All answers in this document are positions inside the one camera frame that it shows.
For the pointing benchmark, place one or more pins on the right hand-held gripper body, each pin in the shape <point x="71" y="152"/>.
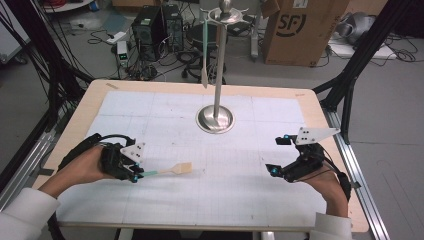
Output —
<point x="310" y="163"/>

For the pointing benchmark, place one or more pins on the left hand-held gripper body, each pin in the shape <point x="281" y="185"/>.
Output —
<point x="116" y="160"/>

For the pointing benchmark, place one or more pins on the metal utensil stand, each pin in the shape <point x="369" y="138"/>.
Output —
<point x="215" y="121"/>

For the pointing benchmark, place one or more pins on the person's right hand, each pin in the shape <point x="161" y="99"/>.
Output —
<point x="330" y="193"/>

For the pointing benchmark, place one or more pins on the person's left hand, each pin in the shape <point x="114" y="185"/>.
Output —
<point x="80" y="170"/>

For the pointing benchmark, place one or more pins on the large cardboard box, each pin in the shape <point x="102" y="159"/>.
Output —
<point x="300" y="43"/>

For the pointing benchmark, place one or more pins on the grey metal stand leg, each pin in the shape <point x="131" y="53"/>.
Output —
<point x="255" y="43"/>

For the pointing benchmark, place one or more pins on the white device green display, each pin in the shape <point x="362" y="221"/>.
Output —
<point x="122" y="50"/>

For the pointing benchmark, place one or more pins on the white power strip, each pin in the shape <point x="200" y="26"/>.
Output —
<point x="116" y="37"/>

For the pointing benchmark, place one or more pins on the black computer tower green label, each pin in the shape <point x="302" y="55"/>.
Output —
<point x="148" y="36"/>

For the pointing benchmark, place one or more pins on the white flat board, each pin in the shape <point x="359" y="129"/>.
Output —
<point x="383" y="53"/>

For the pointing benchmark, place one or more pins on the grey rounded device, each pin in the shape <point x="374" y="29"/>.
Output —
<point x="360" y="26"/>

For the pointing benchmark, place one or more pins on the black round stool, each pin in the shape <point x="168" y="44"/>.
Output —
<point x="196" y="36"/>

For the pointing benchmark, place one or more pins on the plain black computer tower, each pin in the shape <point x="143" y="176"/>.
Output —
<point x="173" y="26"/>

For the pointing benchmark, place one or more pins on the small cardboard box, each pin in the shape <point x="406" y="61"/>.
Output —
<point x="133" y="2"/>

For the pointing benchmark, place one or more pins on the white round table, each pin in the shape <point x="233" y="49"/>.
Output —
<point x="66" y="8"/>

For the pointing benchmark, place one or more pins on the aluminium rail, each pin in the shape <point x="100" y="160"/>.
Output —
<point x="20" y="173"/>
<point x="360" y="173"/>

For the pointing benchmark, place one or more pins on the black frame post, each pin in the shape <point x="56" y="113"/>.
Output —
<point x="366" y="46"/>

